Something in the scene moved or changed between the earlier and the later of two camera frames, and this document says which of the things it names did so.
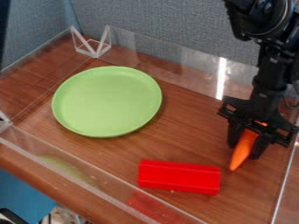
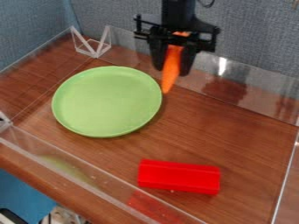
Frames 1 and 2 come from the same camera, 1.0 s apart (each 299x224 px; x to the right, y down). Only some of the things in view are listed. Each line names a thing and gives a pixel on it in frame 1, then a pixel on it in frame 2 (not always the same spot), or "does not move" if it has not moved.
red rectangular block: [185, 177] does not move
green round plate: [106, 101] does not move
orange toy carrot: [246, 147] → [173, 63]
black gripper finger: [262, 145] → [187, 59]
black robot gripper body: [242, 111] → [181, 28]
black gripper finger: [235, 129] → [158, 46]
